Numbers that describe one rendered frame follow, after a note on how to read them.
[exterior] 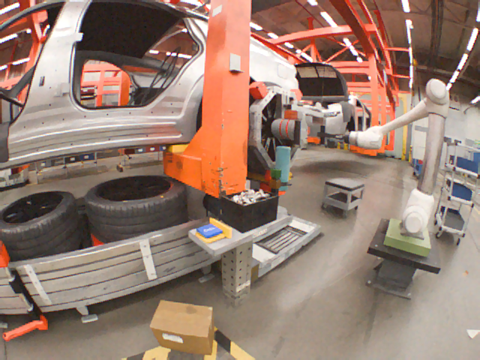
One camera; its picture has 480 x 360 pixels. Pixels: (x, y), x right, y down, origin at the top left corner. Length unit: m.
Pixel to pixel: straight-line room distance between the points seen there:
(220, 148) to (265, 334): 0.86
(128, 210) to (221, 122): 0.57
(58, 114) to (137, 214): 0.74
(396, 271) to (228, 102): 1.31
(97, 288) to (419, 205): 1.48
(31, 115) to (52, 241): 0.69
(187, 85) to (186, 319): 1.31
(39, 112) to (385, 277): 2.21
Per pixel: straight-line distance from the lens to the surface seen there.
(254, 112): 1.18
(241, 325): 1.00
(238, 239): 0.74
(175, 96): 1.37
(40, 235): 1.04
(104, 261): 0.91
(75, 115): 1.24
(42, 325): 1.15
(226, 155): 0.89
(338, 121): 3.96
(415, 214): 1.00
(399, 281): 1.39
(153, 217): 1.00
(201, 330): 0.78
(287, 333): 1.00
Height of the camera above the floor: 0.83
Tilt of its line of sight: 14 degrees down
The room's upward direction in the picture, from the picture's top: 2 degrees clockwise
